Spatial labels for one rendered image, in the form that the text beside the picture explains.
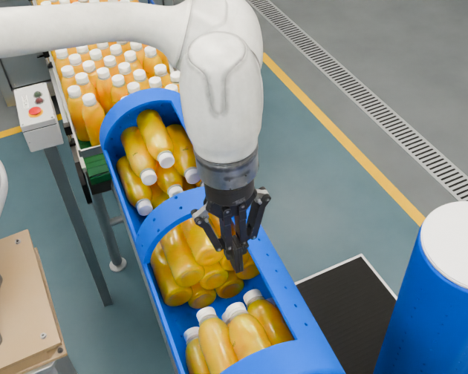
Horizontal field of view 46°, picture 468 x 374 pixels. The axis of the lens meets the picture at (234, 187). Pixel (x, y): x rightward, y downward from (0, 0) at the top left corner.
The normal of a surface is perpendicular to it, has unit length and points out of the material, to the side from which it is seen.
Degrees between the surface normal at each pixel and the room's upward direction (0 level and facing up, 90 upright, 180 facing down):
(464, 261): 0
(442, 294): 90
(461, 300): 90
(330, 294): 0
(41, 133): 90
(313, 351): 34
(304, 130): 0
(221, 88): 78
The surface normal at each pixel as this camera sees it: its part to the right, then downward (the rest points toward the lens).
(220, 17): 0.11, -0.61
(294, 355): 0.23, -0.75
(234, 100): 0.38, 0.56
